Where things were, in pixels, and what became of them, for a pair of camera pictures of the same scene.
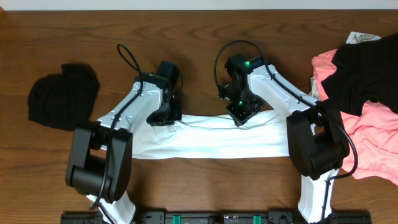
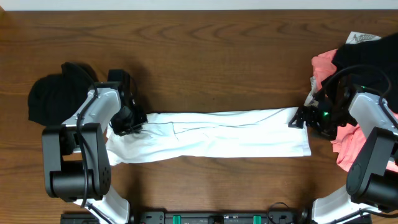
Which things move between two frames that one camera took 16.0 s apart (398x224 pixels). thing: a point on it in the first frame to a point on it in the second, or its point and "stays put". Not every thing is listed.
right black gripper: x=242 y=118 to x=311 y=111
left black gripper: x=177 y=116 to x=141 y=119
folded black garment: x=64 y=101 stays put
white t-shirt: x=214 y=135 stays put
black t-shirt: x=364 y=72 stays put
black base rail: x=215 y=217 stays put
